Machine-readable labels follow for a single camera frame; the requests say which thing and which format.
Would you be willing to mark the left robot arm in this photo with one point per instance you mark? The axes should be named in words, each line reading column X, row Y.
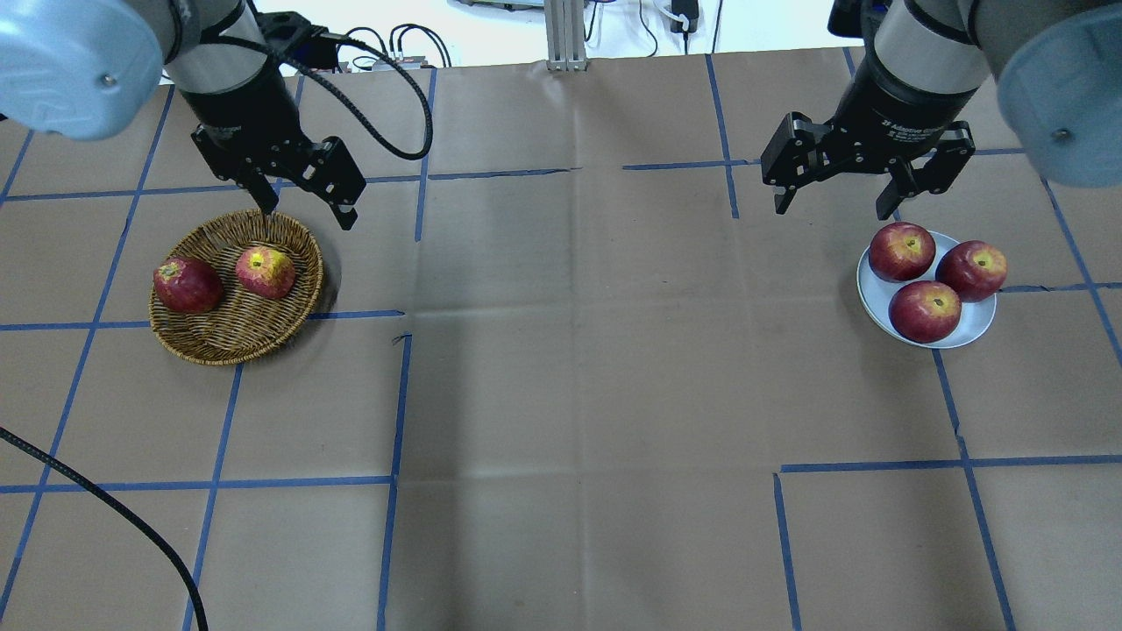
column 84, row 69

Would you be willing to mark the wicker basket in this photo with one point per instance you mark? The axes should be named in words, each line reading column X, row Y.
column 243, row 325

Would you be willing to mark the yellow-red apple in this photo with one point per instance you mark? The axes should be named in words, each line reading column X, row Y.
column 266, row 272

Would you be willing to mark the plate apple one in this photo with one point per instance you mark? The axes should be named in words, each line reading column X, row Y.
column 901, row 252

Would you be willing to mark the white plate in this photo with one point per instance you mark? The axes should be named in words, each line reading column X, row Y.
column 876, row 294

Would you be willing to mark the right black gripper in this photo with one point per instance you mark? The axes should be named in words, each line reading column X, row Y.
column 903, row 103

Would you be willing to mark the plate apple three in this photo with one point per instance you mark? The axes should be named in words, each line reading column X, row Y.
column 925, row 311

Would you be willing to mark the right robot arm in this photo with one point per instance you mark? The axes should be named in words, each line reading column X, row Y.
column 1056, row 66

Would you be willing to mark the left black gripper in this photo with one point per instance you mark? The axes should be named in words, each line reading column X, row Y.
column 235, row 105

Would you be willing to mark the plate apple two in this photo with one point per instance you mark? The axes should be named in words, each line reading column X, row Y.
column 976, row 270

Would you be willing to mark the aluminium frame post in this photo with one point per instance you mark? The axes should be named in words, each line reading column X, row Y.
column 565, row 35

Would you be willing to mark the dark red basket apple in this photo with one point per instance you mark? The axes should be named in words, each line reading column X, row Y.
column 187, row 285

